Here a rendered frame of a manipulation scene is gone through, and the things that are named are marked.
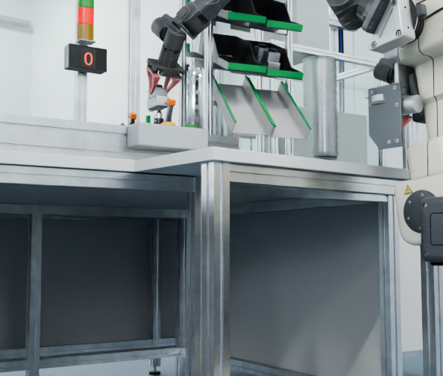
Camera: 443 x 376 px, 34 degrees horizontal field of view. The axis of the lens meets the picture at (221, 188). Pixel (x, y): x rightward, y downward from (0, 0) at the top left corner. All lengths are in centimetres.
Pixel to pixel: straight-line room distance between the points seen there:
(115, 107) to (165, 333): 565
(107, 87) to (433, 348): 765
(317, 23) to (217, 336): 217
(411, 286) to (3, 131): 224
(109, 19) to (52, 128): 785
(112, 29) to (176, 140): 768
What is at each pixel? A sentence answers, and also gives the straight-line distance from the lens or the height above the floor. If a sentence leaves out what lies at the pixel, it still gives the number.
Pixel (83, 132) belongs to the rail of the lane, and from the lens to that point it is 187.
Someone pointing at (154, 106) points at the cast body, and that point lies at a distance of 216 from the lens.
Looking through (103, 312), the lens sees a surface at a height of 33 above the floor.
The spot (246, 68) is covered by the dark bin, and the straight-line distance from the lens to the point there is 227.
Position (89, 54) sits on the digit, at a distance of 222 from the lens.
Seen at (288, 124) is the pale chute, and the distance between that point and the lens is 237.
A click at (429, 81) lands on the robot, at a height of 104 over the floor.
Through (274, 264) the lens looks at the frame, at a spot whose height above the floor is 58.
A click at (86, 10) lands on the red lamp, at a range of 226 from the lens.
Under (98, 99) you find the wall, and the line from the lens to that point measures 962.
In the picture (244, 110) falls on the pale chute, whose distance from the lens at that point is 233.
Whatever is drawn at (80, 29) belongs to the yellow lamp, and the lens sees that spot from 224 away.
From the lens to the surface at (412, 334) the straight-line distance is 352.
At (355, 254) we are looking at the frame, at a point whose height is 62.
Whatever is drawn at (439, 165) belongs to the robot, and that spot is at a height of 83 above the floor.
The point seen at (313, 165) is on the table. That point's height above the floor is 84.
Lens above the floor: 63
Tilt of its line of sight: 5 degrees up
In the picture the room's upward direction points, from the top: straight up
